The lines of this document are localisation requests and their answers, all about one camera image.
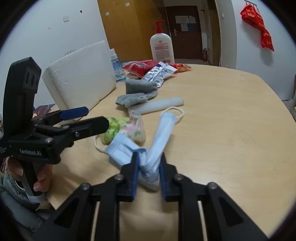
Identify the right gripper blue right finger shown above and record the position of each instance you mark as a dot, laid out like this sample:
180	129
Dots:
205	210

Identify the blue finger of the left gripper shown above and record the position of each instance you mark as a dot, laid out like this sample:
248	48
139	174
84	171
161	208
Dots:
47	133
58	116

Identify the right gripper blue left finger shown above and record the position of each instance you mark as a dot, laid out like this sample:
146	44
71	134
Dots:
93	210

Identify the blue surgical face mask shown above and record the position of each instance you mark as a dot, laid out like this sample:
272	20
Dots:
122	147

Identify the grey sock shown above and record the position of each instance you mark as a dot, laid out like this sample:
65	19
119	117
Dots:
137	92

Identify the white foam tube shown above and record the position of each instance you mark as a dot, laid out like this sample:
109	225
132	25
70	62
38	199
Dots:
157	105

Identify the grey jacket left forearm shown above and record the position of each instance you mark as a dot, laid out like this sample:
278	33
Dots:
26	213

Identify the person's left hand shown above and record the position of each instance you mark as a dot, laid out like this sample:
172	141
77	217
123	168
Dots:
44	176

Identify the white styrofoam box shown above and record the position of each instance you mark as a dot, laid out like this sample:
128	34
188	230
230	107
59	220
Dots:
82	78

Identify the small clear blue bottle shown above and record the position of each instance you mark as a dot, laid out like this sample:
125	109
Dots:
117	66

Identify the red wet wipes pack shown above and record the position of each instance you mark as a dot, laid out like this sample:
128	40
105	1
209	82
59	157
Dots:
139	68

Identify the silver blue sachet pack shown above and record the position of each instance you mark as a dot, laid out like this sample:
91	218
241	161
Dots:
159	73

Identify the wooden wardrobe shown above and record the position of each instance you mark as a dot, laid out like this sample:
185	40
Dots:
129	26

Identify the white lotion pump bottle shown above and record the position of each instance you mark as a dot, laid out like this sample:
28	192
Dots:
161	45

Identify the small red snack packet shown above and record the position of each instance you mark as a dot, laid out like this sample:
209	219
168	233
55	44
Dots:
181	67

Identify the dark brown entrance door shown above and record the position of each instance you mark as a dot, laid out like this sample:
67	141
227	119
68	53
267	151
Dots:
185	30

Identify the red fire extinguisher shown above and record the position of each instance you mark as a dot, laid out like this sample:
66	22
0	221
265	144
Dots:
205	55

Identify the red hanging bags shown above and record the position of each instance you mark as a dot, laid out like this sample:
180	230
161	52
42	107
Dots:
251	16

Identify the side doorway frame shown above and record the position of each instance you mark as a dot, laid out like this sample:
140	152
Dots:
215	32

